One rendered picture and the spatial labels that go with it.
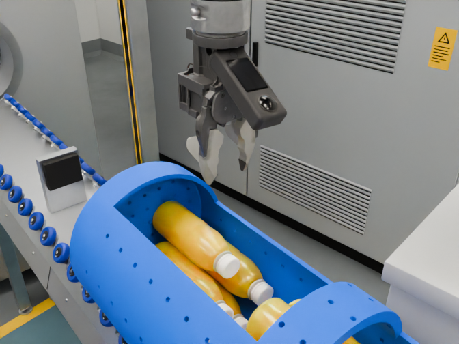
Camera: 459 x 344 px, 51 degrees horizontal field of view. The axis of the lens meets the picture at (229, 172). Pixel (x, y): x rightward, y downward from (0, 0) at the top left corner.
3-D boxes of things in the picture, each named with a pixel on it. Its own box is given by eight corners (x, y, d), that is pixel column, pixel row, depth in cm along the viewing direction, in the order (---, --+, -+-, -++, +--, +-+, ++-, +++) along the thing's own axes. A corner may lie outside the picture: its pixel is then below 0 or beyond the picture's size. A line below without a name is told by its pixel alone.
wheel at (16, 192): (19, 183, 126) (11, 181, 125) (24, 191, 123) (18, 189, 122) (11, 198, 126) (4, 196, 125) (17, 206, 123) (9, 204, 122)
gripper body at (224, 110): (219, 100, 73) (218, 19, 66) (257, 119, 67) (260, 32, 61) (177, 112, 68) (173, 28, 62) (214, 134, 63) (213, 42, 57)
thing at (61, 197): (83, 196, 130) (74, 145, 122) (89, 203, 127) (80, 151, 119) (47, 209, 124) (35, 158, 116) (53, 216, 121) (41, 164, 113)
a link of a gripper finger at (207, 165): (191, 171, 72) (201, 112, 69) (215, 188, 68) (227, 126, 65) (174, 173, 70) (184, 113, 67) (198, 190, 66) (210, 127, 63)
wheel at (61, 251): (65, 239, 106) (57, 237, 105) (74, 250, 103) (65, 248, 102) (56, 256, 107) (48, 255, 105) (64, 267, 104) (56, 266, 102)
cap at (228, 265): (212, 271, 78) (219, 278, 77) (225, 251, 78) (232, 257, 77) (226, 276, 81) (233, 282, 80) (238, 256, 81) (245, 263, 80)
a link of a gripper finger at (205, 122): (214, 151, 68) (227, 93, 65) (223, 156, 67) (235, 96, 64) (188, 153, 65) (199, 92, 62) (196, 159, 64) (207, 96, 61)
